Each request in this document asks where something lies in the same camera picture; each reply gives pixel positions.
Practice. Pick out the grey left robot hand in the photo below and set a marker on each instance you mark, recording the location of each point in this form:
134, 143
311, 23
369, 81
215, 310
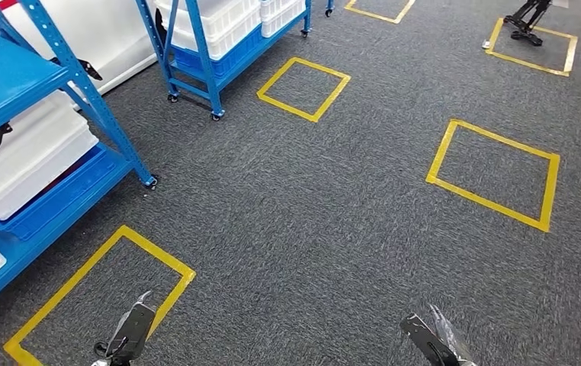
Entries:
134, 328

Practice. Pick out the blue wheeled shelf rack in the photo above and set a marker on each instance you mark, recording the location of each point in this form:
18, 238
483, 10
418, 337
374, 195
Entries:
202, 76
329, 10

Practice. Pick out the blue metal shelf rack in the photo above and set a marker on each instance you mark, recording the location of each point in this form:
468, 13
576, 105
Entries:
7, 76

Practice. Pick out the blue plastic crate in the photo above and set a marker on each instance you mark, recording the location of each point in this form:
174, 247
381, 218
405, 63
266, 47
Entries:
230, 60
43, 212

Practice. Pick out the small black plastic piece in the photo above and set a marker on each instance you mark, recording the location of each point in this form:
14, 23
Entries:
91, 70

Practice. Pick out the white car with red stripe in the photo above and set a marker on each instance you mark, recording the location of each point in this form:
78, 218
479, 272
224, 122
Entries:
113, 40

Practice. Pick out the yellow tape floor square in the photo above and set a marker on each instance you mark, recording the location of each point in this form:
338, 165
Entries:
544, 225

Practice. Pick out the black folding stand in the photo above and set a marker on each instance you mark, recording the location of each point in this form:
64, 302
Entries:
525, 33

